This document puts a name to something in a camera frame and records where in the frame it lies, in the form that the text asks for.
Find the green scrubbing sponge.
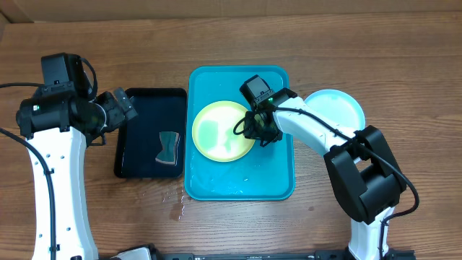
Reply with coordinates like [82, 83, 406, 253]
[155, 131, 180, 165]

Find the yellow plate with stain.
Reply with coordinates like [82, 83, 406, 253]
[192, 100, 255, 163]

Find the white plate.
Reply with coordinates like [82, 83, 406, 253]
[305, 89, 366, 130]

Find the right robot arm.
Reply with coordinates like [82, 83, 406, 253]
[234, 85, 410, 259]

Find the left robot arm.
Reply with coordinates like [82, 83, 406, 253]
[17, 88, 137, 259]

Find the black tray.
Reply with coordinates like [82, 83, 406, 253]
[113, 88, 187, 179]

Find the teal serving tray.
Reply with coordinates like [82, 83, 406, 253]
[184, 65, 295, 201]

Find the black mounting rail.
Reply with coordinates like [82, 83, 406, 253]
[108, 243, 416, 260]

